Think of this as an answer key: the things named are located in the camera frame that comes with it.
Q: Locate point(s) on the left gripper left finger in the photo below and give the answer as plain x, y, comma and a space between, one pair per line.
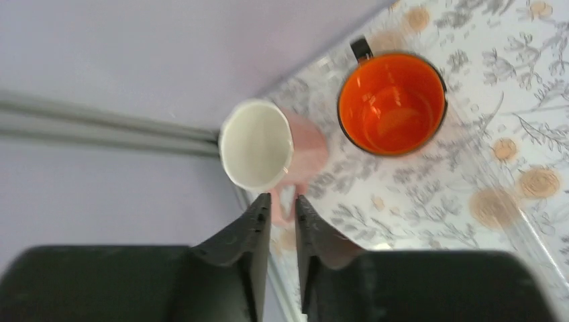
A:
228, 270

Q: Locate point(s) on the clear plastic container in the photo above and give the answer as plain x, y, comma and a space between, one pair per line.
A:
510, 195

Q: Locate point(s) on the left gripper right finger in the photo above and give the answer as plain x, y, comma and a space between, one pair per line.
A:
327, 270

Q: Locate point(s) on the floral tablecloth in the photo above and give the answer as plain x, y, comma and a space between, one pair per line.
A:
487, 51

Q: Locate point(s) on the orange enamel mug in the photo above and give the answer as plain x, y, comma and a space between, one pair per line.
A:
392, 103

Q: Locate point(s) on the pink mug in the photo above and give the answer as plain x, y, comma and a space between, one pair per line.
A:
264, 148

